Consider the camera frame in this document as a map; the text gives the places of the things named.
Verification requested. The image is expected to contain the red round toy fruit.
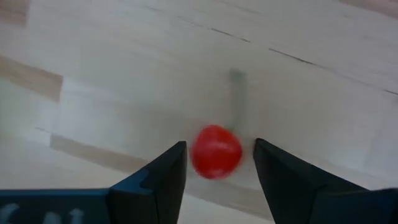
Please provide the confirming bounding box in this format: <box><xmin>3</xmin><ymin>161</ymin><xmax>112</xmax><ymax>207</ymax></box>
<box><xmin>190</xmin><ymin>68</ymin><xmax>248</xmax><ymax>180</ymax></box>

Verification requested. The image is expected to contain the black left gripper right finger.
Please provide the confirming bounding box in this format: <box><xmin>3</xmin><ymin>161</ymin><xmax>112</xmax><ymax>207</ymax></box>
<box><xmin>252</xmin><ymin>138</ymin><xmax>368</xmax><ymax>224</ymax></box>

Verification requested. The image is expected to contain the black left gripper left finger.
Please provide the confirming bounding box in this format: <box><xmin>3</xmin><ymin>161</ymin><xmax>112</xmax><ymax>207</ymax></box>
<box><xmin>108</xmin><ymin>140</ymin><xmax>188</xmax><ymax>224</ymax></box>

